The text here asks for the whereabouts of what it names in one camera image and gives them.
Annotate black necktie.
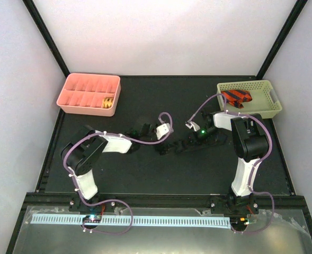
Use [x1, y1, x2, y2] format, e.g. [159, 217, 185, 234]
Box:
[168, 134, 227, 154]

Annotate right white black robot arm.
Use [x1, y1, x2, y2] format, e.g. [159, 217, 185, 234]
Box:
[212, 111, 274, 213]

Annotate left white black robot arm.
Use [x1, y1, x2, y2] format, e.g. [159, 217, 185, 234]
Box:
[61, 123, 173, 211]

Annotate orange navy striped tie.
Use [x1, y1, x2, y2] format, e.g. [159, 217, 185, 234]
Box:
[221, 89, 253, 109]

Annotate green perforated plastic basket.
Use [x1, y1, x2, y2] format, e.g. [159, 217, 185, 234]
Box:
[217, 80, 282, 119]

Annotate yellow black rolled tie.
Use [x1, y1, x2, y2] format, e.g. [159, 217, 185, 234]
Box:
[101, 97, 114, 109]

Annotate pink compartment organizer box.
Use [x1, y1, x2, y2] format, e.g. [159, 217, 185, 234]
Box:
[57, 73, 121, 117]

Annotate clear acrylic sheet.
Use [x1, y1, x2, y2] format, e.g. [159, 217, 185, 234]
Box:
[8, 206, 312, 253]

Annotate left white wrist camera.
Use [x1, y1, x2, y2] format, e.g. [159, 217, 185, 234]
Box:
[156, 123, 171, 140]

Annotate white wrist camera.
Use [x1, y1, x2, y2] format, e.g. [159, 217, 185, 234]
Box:
[185, 121, 200, 132]
[156, 123, 171, 140]

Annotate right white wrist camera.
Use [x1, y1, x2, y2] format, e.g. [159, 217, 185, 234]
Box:
[185, 121, 200, 132]

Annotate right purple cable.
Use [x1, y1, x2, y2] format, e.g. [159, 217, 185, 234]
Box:
[186, 93, 275, 235]

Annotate purple cable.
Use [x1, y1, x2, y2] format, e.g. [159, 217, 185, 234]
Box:
[63, 112, 174, 235]
[186, 93, 275, 235]

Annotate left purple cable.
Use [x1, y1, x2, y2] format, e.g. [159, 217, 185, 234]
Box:
[63, 112, 174, 235]

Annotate light blue slotted cable duct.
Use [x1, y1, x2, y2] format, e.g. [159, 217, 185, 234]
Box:
[30, 214, 231, 229]

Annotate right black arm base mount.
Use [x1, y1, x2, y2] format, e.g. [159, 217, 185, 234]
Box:
[210, 196, 258, 215]

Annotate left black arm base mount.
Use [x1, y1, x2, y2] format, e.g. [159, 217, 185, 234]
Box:
[69, 194, 118, 214]

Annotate right black frame post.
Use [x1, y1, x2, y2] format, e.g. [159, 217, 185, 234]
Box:
[256, 0, 308, 80]

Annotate black frame post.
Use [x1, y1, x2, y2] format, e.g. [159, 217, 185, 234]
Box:
[256, 0, 308, 80]
[22, 0, 70, 77]

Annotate left black frame post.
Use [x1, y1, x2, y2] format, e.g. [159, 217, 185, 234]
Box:
[22, 0, 70, 77]

